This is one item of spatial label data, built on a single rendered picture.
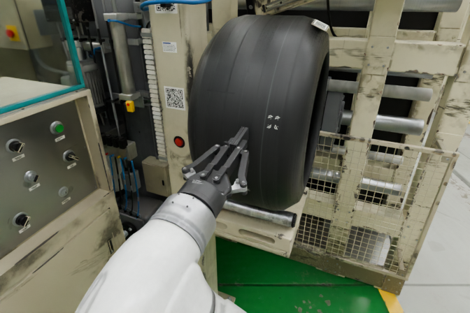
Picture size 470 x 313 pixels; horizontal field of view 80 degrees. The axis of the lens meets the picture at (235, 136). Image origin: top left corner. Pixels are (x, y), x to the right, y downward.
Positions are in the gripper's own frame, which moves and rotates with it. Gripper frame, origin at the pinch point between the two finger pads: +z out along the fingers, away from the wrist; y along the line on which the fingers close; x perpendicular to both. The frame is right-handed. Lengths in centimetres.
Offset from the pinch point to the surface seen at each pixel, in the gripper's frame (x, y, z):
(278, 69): -11.7, -4.6, 12.4
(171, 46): -10.9, 31.4, 25.5
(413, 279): 136, -76, 77
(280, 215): 34.2, -6.9, 12.2
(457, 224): 145, -113, 141
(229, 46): -14.7, 8.4, 16.6
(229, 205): 34.8, 9.6, 11.5
